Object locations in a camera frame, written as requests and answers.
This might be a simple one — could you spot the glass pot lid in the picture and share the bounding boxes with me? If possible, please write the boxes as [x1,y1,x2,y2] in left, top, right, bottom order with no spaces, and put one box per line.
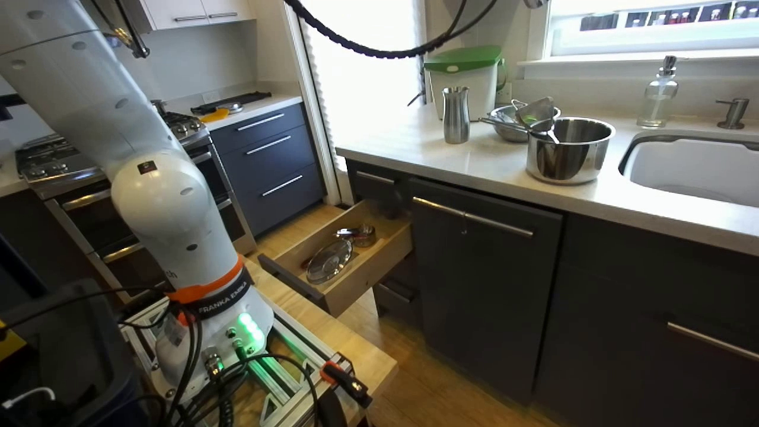
[302,234,358,284]

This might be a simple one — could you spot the stainless steel pot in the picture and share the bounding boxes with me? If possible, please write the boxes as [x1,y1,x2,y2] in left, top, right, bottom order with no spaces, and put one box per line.
[525,114,616,187]

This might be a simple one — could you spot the dark round utensil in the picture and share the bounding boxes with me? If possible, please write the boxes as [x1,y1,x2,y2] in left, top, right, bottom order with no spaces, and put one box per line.
[335,223,380,249]

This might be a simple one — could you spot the open wooden drawer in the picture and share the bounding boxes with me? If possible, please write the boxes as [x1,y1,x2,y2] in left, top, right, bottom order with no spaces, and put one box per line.
[259,196,415,317]

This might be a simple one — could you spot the blue drawer cabinet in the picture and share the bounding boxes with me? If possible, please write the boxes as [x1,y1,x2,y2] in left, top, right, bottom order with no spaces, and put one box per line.
[208,101,328,238]

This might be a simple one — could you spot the steel cylindrical cup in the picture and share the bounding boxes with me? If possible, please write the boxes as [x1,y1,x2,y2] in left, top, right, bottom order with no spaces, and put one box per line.
[440,82,475,147]

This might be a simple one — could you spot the wooden robot platform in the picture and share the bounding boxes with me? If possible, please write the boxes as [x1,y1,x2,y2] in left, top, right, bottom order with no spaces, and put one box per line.
[244,259,398,399]

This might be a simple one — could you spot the dark dishwasher door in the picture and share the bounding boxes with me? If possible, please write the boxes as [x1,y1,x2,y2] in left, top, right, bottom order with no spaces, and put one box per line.
[407,176,564,405]

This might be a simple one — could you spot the grey round bowl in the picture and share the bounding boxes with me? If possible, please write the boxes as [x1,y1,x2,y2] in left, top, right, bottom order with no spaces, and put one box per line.
[485,101,564,144]

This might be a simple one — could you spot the white bin with green lid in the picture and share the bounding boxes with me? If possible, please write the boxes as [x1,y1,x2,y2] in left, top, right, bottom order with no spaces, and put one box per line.
[423,43,506,120]

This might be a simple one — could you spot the red and black clamp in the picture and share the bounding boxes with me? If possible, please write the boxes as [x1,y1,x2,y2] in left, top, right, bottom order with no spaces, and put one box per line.
[320,354,376,409]

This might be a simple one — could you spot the black flat tray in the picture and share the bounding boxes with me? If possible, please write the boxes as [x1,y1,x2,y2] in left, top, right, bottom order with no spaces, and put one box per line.
[188,90,276,119]

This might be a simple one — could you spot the grey kitchen utensil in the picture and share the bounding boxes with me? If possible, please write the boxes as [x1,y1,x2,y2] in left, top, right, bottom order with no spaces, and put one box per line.
[517,95,561,131]

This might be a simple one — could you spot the dark sink cabinet door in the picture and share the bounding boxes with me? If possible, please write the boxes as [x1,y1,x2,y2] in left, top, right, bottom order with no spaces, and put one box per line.
[536,211,759,427]

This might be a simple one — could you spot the steel oven front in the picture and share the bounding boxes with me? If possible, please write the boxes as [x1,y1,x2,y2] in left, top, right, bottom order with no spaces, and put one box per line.
[42,140,256,304]

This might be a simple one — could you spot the clear soap dispenser bottle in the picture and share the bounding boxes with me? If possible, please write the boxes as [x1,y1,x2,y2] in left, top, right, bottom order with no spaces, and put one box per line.
[635,53,680,131]

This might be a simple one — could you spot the white kitchen sink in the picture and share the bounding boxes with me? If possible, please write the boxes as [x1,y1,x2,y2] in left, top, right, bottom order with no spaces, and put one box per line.
[616,128,759,211]

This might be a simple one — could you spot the gas stove top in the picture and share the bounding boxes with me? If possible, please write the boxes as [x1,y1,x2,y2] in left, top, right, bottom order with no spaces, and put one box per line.
[14,108,211,199]

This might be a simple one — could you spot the dark storage bin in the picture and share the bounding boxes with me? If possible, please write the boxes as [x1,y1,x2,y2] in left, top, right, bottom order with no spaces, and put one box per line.
[0,280,153,427]

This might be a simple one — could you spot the long dishwasher handle bar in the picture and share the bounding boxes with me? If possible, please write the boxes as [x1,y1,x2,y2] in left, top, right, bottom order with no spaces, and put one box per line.
[410,195,539,238]

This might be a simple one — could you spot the metal door handle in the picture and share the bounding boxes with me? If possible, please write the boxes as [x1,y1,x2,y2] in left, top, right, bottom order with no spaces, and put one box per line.
[407,78,429,108]

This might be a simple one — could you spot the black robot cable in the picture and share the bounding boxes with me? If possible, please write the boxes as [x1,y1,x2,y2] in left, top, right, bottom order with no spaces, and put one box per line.
[282,0,501,62]

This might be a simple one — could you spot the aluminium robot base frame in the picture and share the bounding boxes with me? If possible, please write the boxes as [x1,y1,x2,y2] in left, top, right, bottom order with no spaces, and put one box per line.
[116,294,351,427]

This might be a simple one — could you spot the bundle of base cables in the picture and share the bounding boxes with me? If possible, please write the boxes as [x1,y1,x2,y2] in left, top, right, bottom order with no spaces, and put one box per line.
[116,304,322,427]

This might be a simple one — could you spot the white wall cabinet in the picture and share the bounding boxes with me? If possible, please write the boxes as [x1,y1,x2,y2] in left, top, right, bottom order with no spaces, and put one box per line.
[140,0,256,33]

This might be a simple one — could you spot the sink cabinet handle bar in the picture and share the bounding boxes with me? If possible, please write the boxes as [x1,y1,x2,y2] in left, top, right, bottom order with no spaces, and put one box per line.
[664,317,759,364]

